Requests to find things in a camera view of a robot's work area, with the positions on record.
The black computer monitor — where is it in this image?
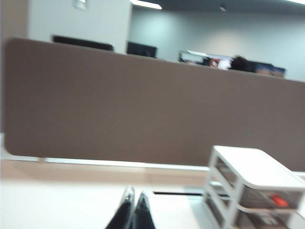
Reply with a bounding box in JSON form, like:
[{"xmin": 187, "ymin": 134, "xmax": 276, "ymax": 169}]
[
  {"xmin": 52, "ymin": 35, "xmax": 114, "ymax": 52},
  {"xmin": 127, "ymin": 42, "xmax": 158, "ymax": 58}
]

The lit computer monitor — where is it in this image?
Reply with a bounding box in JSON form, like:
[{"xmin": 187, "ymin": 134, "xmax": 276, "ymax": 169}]
[
  {"xmin": 247, "ymin": 61, "xmax": 286, "ymax": 78},
  {"xmin": 179, "ymin": 50, "xmax": 234, "ymax": 70}
]

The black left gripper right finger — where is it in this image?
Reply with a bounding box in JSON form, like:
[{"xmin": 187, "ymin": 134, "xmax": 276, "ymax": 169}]
[{"xmin": 132, "ymin": 191, "xmax": 157, "ymax": 229}]

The table cable slot cover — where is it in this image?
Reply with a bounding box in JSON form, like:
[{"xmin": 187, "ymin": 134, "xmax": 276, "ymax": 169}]
[{"xmin": 153, "ymin": 190, "xmax": 205, "ymax": 197}]

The clear plastic container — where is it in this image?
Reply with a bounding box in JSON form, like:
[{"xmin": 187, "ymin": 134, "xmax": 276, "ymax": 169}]
[{"xmin": 206, "ymin": 187, "xmax": 301, "ymax": 229}]

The long ceiling light strip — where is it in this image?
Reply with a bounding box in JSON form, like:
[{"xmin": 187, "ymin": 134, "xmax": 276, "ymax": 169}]
[{"xmin": 130, "ymin": 0, "xmax": 163, "ymax": 10}]

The brown desk partition panel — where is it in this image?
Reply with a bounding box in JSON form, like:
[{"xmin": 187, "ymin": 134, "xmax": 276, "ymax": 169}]
[{"xmin": 4, "ymin": 37, "xmax": 305, "ymax": 172}]

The smoky grey drawer orange handle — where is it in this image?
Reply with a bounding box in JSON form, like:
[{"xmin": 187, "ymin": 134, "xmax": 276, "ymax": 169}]
[{"xmin": 213, "ymin": 156, "xmax": 305, "ymax": 212}]

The dark-haired person head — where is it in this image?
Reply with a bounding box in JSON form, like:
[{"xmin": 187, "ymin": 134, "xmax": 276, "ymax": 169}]
[{"xmin": 230, "ymin": 56, "xmax": 250, "ymax": 72}]

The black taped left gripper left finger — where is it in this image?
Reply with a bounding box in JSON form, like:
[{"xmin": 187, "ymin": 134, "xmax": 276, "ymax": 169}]
[{"xmin": 104, "ymin": 186, "xmax": 135, "ymax": 229}]

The white plastic drawer cabinet frame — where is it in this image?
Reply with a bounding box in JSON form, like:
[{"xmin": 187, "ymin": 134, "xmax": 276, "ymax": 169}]
[{"xmin": 203, "ymin": 145, "xmax": 305, "ymax": 229}]

